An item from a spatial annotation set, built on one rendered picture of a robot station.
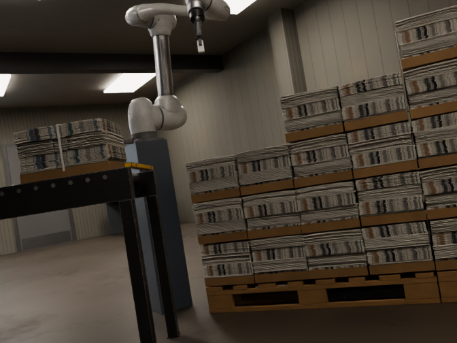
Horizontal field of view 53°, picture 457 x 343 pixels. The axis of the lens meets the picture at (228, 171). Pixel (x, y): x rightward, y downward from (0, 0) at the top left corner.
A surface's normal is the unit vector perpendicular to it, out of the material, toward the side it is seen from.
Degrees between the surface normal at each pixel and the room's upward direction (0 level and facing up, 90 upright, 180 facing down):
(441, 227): 91
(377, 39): 90
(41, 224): 90
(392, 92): 90
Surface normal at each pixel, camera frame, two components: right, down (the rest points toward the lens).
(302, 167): -0.37, 0.04
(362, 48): -0.84, 0.12
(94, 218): 0.51, -0.11
